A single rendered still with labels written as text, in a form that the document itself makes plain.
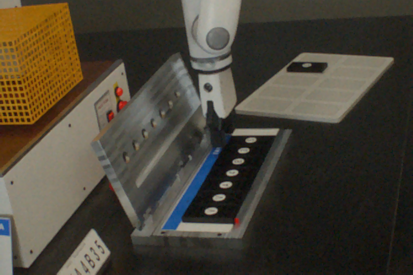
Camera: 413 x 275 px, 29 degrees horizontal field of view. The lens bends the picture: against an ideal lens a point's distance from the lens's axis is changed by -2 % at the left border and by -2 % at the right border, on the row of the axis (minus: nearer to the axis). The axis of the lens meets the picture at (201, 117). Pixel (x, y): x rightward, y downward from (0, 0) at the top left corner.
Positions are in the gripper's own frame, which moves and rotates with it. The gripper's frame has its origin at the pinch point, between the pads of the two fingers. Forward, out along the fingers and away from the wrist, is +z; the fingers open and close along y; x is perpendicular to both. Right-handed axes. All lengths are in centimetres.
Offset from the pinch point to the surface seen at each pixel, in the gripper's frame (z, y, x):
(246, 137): 1.1, -0.2, -5.1
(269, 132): 1.1, 2.6, -9.6
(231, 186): 0.9, -21.7, -7.7
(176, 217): 2.1, -31.8, 0.1
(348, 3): 33, 209, 3
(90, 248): -0.5, -47.0, 10.4
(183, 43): 4, 75, 34
